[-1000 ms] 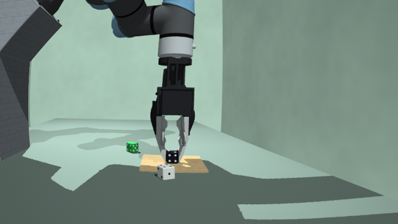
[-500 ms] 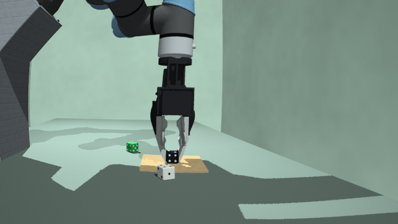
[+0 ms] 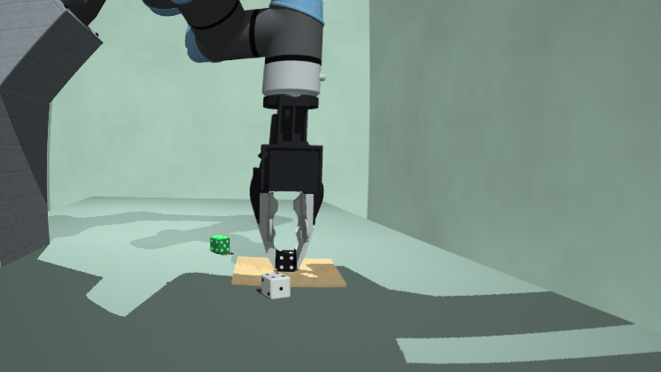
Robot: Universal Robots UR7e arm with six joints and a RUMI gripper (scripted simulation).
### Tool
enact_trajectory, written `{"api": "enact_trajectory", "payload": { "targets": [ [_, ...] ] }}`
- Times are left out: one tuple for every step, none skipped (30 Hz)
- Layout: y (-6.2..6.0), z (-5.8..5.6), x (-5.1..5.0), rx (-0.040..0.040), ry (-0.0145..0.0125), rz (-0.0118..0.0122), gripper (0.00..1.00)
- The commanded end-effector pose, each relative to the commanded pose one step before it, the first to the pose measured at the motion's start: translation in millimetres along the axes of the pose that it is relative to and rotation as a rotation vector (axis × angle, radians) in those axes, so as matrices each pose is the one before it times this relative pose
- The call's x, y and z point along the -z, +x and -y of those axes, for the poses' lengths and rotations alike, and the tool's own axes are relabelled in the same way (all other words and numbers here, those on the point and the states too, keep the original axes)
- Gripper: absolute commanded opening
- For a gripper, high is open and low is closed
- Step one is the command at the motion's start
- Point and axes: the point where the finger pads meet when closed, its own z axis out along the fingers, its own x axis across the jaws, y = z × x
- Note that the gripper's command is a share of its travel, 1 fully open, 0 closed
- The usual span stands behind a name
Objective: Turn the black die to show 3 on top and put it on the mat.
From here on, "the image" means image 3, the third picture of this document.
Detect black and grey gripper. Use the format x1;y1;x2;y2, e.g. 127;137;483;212
250;94;323;269

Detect black die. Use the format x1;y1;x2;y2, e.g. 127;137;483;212
276;250;296;271

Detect tan flat mat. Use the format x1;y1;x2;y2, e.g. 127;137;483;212
231;257;346;287

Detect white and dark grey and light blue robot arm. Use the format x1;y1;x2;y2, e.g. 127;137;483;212
60;0;326;97

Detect white die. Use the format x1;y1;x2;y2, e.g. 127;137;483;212
261;272;291;299

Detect green die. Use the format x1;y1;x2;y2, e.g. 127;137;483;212
210;236;230;254

